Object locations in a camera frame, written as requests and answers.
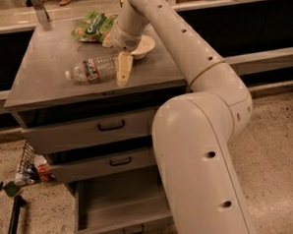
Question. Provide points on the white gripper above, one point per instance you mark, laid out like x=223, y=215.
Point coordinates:
x=123, y=38

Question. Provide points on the clear plastic water bottle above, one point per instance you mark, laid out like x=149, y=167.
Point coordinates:
x=93, y=69

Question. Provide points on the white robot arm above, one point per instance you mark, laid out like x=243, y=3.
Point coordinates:
x=190, y=132

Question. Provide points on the grey drawer cabinet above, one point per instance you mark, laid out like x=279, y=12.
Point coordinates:
x=42, y=95

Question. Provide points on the grey top drawer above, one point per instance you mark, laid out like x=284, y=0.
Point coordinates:
x=94, y=131

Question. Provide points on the grey bottom drawer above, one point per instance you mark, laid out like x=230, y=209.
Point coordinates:
x=129, y=202

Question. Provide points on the white paper bowl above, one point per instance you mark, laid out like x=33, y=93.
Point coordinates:
x=144, y=48

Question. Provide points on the green chip bag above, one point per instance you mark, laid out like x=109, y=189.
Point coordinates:
x=94, y=27

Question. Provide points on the green object on floor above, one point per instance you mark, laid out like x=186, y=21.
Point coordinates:
x=11, y=189

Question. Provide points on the black stand on floor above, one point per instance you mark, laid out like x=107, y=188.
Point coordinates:
x=17, y=205

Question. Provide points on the wire basket with items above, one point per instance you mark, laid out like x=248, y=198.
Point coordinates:
x=32, y=168

